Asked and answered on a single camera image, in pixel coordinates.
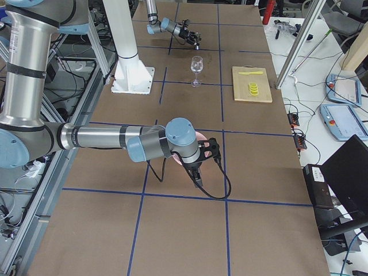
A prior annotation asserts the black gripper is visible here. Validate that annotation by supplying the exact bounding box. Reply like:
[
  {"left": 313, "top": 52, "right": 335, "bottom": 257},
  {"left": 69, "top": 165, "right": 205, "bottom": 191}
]
[
  {"left": 178, "top": 24, "right": 201, "bottom": 45},
  {"left": 182, "top": 156, "right": 205, "bottom": 186}
]

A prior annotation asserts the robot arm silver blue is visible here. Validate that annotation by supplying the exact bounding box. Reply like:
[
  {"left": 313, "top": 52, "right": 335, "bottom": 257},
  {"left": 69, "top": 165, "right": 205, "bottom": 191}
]
[
  {"left": 1, "top": 1, "right": 205, "bottom": 186},
  {"left": 146, "top": 0, "right": 201, "bottom": 49}
]

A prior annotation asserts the clear wine glass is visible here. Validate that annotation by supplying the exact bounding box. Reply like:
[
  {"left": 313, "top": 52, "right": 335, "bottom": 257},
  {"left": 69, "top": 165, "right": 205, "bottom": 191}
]
[{"left": 190, "top": 56, "right": 204, "bottom": 87}]

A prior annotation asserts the pink bowl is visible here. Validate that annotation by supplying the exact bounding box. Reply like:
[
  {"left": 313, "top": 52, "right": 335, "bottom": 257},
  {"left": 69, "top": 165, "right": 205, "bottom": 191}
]
[{"left": 172, "top": 132, "right": 206, "bottom": 165}]

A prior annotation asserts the yellow plastic knife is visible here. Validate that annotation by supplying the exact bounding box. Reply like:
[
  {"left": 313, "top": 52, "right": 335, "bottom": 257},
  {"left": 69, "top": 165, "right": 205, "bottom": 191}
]
[{"left": 238, "top": 71, "right": 263, "bottom": 75}]

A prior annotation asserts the bamboo cutting board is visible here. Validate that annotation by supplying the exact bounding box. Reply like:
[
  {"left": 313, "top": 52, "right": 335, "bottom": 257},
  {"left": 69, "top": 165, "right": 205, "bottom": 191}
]
[{"left": 232, "top": 66, "right": 273, "bottom": 103}]

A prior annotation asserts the lemon slices row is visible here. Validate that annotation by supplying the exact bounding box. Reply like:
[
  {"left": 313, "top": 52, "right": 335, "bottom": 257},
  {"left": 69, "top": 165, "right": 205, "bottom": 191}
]
[{"left": 248, "top": 82, "right": 259, "bottom": 96}]

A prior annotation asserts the red fire extinguisher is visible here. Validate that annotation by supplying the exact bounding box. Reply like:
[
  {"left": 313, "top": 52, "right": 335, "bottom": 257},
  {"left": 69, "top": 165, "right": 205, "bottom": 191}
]
[{"left": 262, "top": 0, "right": 275, "bottom": 25}]

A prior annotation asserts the clear plastic bag with tools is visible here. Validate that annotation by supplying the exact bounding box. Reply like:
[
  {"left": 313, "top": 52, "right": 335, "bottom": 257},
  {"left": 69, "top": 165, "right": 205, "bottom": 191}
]
[{"left": 264, "top": 20, "right": 297, "bottom": 40}]

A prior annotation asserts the orange black connector strip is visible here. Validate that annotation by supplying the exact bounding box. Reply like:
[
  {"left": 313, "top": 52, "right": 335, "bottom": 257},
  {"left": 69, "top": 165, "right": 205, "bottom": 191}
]
[{"left": 287, "top": 112, "right": 307, "bottom": 152}]

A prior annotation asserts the black box with label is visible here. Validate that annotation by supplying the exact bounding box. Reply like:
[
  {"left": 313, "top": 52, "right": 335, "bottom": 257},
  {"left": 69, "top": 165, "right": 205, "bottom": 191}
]
[{"left": 302, "top": 164, "right": 334, "bottom": 210}]

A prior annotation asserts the thin metal rod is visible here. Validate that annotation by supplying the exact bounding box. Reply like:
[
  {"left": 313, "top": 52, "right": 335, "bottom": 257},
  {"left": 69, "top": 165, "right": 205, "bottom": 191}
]
[{"left": 289, "top": 28, "right": 332, "bottom": 77}]

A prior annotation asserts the black monitor with stand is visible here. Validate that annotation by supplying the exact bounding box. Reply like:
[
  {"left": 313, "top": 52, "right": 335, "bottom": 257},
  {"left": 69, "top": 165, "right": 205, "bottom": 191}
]
[{"left": 320, "top": 135, "right": 367, "bottom": 239}]

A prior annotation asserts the upper teach pendant tablet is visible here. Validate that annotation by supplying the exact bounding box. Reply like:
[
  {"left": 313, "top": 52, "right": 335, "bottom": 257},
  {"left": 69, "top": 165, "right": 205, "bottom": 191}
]
[{"left": 326, "top": 74, "right": 362, "bottom": 107}]

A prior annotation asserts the teach pendant tablet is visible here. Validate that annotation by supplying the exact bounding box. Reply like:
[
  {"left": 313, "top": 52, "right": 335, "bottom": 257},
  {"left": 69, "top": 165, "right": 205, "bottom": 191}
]
[
  {"left": 320, "top": 103, "right": 367, "bottom": 141},
  {"left": 326, "top": 74, "right": 362, "bottom": 107}
]

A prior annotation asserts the lower teach pendant tablet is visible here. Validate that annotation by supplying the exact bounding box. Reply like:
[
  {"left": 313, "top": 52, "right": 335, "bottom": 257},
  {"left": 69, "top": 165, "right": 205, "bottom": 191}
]
[{"left": 320, "top": 103, "right": 367, "bottom": 141}]

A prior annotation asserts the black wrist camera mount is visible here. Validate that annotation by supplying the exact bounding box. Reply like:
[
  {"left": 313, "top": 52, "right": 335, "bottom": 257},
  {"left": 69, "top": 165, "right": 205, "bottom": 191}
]
[{"left": 198, "top": 137, "right": 221, "bottom": 164}]

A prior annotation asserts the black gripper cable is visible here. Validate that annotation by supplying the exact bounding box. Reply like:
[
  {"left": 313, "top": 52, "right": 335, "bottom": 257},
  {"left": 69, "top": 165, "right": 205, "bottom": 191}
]
[{"left": 147, "top": 155, "right": 232, "bottom": 199}]

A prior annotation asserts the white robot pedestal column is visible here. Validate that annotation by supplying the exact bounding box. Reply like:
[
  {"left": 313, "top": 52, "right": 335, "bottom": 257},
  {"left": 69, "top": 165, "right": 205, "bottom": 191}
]
[{"left": 103, "top": 0, "right": 155, "bottom": 95}]

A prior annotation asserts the aluminium frame post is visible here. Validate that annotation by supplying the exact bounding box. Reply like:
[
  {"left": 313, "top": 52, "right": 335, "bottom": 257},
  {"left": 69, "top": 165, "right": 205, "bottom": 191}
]
[{"left": 275, "top": 0, "right": 326, "bottom": 89}]

